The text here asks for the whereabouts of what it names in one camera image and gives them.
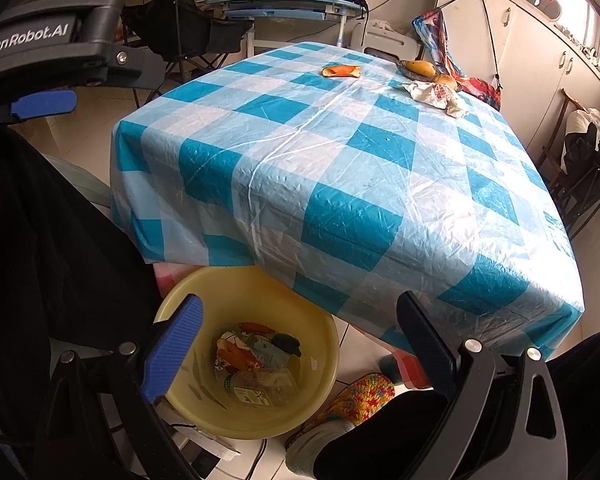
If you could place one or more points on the yellow plastic basin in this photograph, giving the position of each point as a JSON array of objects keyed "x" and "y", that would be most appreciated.
[{"x": 205, "y": 300}]

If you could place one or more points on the blue glass desk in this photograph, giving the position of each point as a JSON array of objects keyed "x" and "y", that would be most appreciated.
[{"x": 280, "y": 7}]

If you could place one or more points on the red and white crumpled wrapper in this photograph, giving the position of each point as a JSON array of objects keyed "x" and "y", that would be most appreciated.
[{"x": 435, "y": 97}]

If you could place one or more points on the white small appliance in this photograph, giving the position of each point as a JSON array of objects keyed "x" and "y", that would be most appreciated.
[{"x": 390, "y": 42}]

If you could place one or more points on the white cabinet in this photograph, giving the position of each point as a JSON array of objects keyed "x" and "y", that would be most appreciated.
[{"x": 530, "y": 45}]

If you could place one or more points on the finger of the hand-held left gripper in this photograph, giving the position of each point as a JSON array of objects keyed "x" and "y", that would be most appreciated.
[{"x": 45, "y": 104}]

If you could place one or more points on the yellow mango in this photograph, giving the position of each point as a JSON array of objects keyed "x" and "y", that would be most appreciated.
[{"x": 421, "y": 68}]

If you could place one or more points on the person's black jacket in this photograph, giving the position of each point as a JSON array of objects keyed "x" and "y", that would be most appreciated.
[{"x": 65, "y": 240}]

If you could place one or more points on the tiny orange peel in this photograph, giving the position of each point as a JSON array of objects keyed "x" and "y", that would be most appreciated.
[{"x": 255, "y": 328}]

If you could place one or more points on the black folding chair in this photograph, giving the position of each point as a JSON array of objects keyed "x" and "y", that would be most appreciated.
[{"x": 185, "y": 20}]

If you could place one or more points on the dark wooden chair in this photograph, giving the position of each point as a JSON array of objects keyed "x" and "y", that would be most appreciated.
[{"x": 555, "y": 160}]

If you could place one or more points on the large orange peel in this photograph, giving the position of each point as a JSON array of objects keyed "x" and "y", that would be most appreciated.
[{"x": 341, "y": 71}]

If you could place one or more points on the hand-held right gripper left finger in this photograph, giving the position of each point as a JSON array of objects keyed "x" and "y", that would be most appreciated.
[{"x": 172, "y": 350}]

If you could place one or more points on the clear plastic bottle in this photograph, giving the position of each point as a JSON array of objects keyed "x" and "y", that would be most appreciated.
[{"x": 260, "y": 390}]

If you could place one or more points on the colourful crocheted slipper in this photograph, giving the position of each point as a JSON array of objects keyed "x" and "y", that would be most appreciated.
[{"x": 352, "y": 405}]

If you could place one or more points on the black clothes on chair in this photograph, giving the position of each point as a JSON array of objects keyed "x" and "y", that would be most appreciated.
[{"x": 590, "y": 160}]

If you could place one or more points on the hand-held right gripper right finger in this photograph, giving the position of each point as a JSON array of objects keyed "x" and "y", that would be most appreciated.
[{"x": 425, "y": 342}]

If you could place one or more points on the woven fruit basket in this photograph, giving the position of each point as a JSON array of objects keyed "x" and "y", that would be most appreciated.
[{"x": 405, "y": 71}]

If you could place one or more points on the small orange peel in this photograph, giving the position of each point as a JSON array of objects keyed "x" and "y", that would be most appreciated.
[{"x": 232, "y": 352}]

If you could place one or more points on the white plastic bag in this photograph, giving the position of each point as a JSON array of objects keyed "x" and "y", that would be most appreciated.
[{"x": 585, "y": 120}]

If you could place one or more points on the colourful printed bag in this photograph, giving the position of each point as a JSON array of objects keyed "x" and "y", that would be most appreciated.
[{"x": 440, "y": 40}]

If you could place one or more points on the white power strip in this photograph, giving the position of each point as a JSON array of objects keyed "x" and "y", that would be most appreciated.
[{"x": 210, "y": 447}]

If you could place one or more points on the person's leg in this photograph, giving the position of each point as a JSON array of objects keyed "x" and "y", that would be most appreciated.
[{"x": 480, "y": 440}]

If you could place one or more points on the blue checkered tablecloth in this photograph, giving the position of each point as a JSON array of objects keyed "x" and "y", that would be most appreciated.
[{"x": 340, "y": 170}]

